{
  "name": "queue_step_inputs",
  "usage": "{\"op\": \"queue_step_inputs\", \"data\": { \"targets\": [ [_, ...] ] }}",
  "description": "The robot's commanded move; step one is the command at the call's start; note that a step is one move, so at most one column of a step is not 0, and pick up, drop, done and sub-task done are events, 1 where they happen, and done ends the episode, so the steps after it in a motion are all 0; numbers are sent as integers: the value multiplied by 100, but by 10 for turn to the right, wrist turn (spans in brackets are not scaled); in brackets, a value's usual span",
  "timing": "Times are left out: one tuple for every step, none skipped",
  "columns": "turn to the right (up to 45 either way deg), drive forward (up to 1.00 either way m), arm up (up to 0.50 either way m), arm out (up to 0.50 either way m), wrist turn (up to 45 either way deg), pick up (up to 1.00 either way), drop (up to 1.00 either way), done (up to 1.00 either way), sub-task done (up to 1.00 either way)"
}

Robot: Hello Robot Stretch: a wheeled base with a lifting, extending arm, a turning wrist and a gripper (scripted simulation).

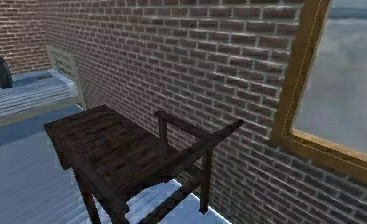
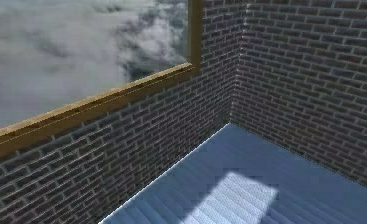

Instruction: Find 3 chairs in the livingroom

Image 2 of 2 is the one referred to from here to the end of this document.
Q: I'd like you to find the wooden framed window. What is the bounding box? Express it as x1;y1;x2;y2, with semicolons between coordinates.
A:
0;0;204;162

